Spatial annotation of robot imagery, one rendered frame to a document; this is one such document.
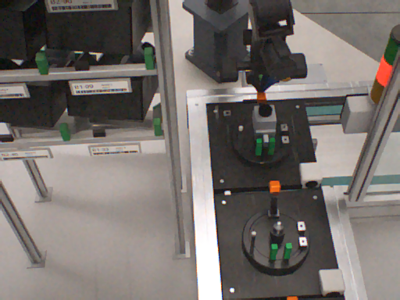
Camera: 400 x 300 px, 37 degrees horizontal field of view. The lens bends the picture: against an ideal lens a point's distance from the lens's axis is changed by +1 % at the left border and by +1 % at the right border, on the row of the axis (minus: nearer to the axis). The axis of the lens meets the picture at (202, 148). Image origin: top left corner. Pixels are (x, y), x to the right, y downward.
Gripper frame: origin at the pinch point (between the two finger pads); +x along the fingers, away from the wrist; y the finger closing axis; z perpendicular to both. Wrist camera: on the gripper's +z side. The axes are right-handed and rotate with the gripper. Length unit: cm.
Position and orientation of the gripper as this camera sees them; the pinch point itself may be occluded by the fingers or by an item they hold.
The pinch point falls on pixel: (260, 83)
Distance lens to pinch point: 135.5
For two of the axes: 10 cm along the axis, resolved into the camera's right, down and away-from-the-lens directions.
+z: -0.6, -8.2, 5.6
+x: 0.1, 5.6, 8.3
